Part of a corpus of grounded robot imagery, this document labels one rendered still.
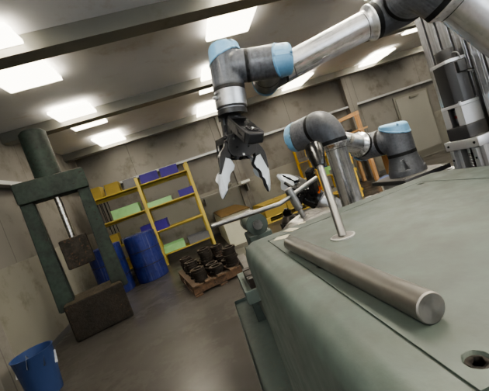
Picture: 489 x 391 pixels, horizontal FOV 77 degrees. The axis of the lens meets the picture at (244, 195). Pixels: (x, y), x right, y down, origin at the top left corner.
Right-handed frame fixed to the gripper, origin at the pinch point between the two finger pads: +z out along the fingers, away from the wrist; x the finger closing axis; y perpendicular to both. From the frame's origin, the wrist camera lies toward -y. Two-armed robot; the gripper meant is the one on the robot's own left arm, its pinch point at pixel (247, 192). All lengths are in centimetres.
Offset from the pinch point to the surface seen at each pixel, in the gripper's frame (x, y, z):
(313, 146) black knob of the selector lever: -2.0, -23.7, -6.8
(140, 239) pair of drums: -24, 583, 79
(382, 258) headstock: 4.8, -40.9, 7.7
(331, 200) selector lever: -0.8, -27.4, 2.2
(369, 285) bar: 12.3, -46.1, 7.2
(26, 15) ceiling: 67, 252, -174
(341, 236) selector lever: 0.1, -29.9, 7.3
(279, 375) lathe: -25, 49, 81
